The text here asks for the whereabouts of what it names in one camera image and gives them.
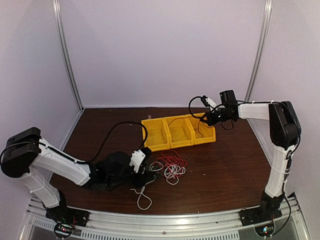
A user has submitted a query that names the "right circuit board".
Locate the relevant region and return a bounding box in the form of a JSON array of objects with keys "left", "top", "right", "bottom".
[{"left": 254, "top": 223, "right": 275, "bottom": 238}]

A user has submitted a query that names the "green cable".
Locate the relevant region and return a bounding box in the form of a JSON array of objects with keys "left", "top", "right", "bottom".
[{"left": 148, "top": 163, "right": 163, "bottom": 181}]

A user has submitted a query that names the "left circuit board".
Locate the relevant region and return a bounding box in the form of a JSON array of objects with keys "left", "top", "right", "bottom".
[{"left": 53, "top": 223, "right": 76, "bottom": 239}]

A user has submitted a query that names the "circuit board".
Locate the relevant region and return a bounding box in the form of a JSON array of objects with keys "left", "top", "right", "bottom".
[
  {"left": 254, "top": 223, "right": 275, "bottom": 238},
  {"left": 53, "top": 223, "right": 76, "bottom": 239}
]

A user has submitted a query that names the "aluminium left corner post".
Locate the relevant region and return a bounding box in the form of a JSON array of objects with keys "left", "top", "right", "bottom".
[{"left": 52, "top": 0, "right": 84, "bottom": 112}]

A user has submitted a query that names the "aluminium right corner post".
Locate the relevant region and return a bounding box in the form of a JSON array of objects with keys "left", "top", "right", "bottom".
[{"left": 242, "top": 0, "right": 273, "bottom": 108}]

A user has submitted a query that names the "yellow bin right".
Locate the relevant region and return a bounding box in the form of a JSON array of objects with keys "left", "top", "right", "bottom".
[{"left": 185, "top": 114, "right": 216, "bottom": 145}]

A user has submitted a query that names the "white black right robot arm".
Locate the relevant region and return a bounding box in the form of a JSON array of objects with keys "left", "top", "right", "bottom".
[{"left": 199, "top": 90, "right": 302, "bottom": 221}]

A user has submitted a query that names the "thin red cable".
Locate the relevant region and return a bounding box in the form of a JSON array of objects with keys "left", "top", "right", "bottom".
[{"left": 154, "top": 149, "right": 188, "bottom": 171}]

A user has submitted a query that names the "yellow bin left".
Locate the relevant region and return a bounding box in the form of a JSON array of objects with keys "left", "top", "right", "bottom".
[{"left": 141, "top": 117, "right": 170, "bottom": 152}]

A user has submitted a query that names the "yellow bin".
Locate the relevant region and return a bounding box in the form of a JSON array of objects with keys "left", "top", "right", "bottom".
[
  {"left": 185, "top": 114, "right": 216, "bottom": 145},
  {"left": 164, "top": 115, "right": 194, "bottom": 149},
  {"left": 141, "top": 117, "right": 170, "bottom": 152}
]

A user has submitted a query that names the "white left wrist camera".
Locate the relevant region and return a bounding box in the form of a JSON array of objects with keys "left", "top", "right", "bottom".
[{"left": 129, "top": 147, "right": 152, "bottom": 173}]

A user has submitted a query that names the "yellow bin middle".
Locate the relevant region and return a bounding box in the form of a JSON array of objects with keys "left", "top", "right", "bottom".
[{"left": 164, "top": 115, "right": 194, "bottom": 149}]

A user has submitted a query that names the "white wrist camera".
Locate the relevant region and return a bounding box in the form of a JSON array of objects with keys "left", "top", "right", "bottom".
[
  {"left": 200, "top": 95, "right": 217, "bottom": 109},
  {"left": 129, "top": 147, "right": 152, "bottom": 173}
]

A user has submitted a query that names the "aluminium corner post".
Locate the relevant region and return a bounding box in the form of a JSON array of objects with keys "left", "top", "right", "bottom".
[
  {"left": 242, "top": 0, "right": 273, "bottom": 108},
  {"left": 52, "top": 0, "right": 84, "bottom": 112}
]

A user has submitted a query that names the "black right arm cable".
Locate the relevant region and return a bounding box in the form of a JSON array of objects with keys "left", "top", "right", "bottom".
[{"left": 188, "top": 95, "right": 301, "bottom": 221}]

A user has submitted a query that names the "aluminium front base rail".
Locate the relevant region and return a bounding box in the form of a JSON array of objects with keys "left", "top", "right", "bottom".
[{"left": 17, "top": 197, "right": 311, "bottom": 240}]

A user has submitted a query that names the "white cable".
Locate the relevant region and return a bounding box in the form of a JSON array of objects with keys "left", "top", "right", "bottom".
[{"left": 129, "top": 163, "right": 187, "bottom": 210}]

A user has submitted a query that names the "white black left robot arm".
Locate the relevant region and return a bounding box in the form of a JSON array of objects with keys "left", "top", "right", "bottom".
[{"left": 0, "top": 127, "right": 156, "bottom": 222}]

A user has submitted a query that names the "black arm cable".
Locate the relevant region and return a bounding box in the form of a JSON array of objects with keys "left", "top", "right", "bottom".
[
  {"left": 49, "top": 121, "right": 149, "bottom": 165},
  {"left": 188, "top": 95, "right": 301, "bottom": 221}
]

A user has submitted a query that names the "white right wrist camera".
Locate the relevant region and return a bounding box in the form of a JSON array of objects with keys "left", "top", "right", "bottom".
[{"left": 200, "top": 95, "right": 217, "bottom": 109}]

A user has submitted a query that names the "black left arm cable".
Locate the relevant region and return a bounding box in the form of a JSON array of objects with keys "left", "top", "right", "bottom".
[{"left": 49, "top": 121, "right": 149, "bottom": 165}]

